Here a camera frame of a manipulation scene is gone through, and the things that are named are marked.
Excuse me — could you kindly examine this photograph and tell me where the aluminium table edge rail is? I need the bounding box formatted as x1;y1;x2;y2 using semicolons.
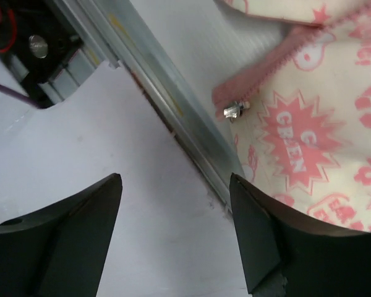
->
52;1;241;210

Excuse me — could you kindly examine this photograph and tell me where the pink and cream printed jacket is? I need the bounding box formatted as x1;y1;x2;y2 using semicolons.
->
212;1;371;232

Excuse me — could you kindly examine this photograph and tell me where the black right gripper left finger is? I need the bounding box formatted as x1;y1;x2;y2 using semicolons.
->
0;173;122;296

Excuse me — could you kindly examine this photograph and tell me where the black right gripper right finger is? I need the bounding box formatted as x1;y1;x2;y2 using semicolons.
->
229;174;371;296

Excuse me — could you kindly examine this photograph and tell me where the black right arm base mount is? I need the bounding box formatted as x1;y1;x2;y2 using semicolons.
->
0;1;82;108

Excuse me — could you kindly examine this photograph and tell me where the silver zipper slider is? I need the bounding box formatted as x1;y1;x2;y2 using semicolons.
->
223;101;250;123

